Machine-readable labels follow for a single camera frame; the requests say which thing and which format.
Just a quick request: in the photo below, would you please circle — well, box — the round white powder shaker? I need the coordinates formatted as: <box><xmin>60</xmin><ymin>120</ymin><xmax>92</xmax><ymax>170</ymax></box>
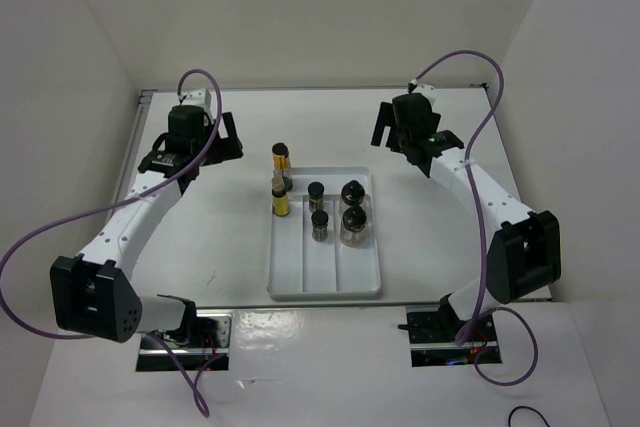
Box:
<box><xmin>339</xmin><ymin>180</ymin><xmax>369</xmax><ymax>215</ymax></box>

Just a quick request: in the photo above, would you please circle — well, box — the black cap spice jar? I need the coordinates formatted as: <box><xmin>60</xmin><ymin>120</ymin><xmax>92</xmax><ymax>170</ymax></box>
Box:
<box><xmin>307</xmin><ymin>181</ymin><xmax>325</xmax><ymax>213</ymax></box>

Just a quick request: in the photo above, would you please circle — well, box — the round brown spice shaker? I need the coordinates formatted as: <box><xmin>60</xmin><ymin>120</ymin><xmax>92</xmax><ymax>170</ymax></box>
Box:
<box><xmin>340</xmin><ymin>206</ymin><xmax>368</xmax><ymax>247</ymax></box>

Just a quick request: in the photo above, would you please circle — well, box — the gold cap glass spray bottle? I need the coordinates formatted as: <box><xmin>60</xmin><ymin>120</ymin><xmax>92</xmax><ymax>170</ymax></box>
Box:
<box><xmin>271</xmin><ymin>142</ymin><xmax>293</xmax><ymax>192</ymax></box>

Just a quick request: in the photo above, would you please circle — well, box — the small dark spice jar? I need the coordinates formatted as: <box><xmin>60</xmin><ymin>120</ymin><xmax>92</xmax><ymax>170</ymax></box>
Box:
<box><xmin>311</xmin><ymin>210</ymin><xmax>329</xmax><ymax>242</ymax></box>

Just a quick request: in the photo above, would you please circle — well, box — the yellow label sauce bottle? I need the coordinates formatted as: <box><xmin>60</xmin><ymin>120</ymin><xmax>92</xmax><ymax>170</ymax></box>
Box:
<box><xmin>271</xmin><ymin>170</ymin><xmax>290</xmax><ymax>217</ymax></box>

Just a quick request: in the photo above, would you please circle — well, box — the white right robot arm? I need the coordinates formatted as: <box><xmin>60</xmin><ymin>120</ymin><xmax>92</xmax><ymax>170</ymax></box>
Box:
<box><xmin>371</xmin><ymin>92</ymin><xmax>561</xmax><ymax>344</ymax></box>

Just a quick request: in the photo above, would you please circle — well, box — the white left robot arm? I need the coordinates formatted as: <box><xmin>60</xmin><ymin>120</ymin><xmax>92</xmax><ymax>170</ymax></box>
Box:
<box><xmin>50</xmin><ymin>105</ymin><xmax>243</xmax><ymax>347</ymax></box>

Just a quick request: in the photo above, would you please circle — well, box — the white plastic organizer tray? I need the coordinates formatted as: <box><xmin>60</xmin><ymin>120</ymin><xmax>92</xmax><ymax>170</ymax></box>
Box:
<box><xmin>267</xmin><ymin>166</ymin><xmax>382</xmax><ymax>302</ymax></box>

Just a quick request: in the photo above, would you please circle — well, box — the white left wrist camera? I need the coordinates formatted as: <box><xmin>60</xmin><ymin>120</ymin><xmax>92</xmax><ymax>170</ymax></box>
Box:
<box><xmin>179</xmin><ymin>88</ymin><xmax>212</xmax><ymax>110</ymax></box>

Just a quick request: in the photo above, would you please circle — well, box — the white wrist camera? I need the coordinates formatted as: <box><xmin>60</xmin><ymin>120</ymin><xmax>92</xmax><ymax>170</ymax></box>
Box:
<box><xmin>407</xmin><ymin>79</ymin><xmax>439</xmax><ymax>105</ymax></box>
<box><xmin>179</xmin><ymin>88</ymin><xmax>212</xmax><ymax>110</ymax></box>

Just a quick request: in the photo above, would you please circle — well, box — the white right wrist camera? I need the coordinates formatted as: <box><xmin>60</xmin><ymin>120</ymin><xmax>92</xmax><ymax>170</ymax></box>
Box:
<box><xmin>407</xmin><ymin>79</ymin><xmax>439</xmax><ymax>105</ymax></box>

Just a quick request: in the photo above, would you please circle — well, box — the aluminium table edge rail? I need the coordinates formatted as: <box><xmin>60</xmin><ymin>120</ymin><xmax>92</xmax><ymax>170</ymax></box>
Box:
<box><xmin>111</xmin><ymin>89</ymin><xmax>156</xmax><ymax>204</ymax></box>

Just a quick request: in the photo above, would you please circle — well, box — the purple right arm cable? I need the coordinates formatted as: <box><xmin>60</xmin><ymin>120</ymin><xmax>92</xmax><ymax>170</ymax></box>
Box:
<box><xmin>408</xmin><ymin>49</ymin><xmax>540</xmax><ymax>387</ymax></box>

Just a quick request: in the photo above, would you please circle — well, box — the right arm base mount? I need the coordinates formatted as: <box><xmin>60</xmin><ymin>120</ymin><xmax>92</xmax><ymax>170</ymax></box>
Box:
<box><xmin>397</xmin><ymin>305</ymin><xmax>502</xmax><ymax>368</ymax></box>

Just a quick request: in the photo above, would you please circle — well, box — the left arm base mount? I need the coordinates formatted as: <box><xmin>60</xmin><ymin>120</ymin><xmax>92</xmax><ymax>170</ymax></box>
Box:
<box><xmin>136</xmin><ymin>309</ymin><xmax>233</xmax><ymax>373</ymax></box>

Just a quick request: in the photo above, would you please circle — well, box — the black cable on floor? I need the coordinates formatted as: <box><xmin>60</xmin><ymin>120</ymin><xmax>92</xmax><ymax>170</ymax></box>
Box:
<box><xmin>508</xmin><ymin>405</ymin><xmax>551</xmax><ymax>427</ymax></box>

